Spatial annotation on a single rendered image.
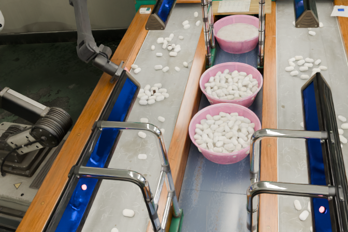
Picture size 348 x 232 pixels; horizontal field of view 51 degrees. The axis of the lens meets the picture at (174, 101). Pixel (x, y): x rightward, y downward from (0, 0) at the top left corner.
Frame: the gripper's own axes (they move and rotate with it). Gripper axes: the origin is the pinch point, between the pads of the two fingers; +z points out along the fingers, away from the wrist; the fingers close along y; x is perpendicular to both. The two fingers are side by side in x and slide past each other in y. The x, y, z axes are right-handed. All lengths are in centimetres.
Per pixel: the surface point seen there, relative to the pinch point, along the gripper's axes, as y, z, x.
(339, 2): 70, 74, -61
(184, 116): -22.0, 21.0, -18.3
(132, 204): -62, 14, -10
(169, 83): 1.6, 13.7, -8.9
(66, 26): 155, -58, 126
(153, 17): -2.9, -8.9, -36.6
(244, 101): -10, 40, -31
